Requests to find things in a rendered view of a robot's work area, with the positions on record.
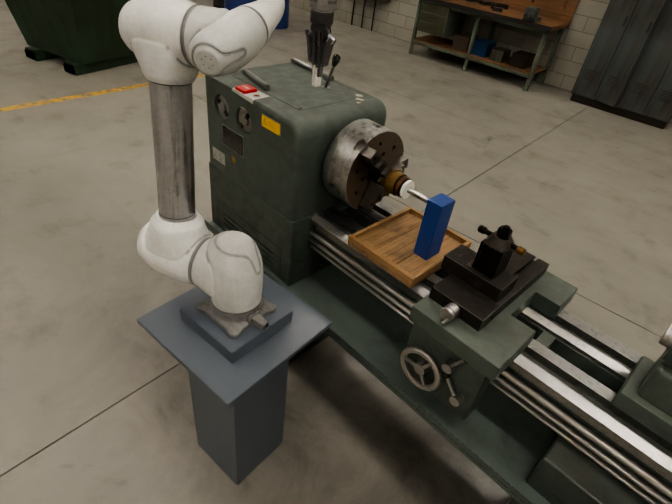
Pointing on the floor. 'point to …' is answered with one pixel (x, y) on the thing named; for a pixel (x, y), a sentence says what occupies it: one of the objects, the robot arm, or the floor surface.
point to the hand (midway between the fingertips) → (316, 75)
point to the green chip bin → (73, 32)
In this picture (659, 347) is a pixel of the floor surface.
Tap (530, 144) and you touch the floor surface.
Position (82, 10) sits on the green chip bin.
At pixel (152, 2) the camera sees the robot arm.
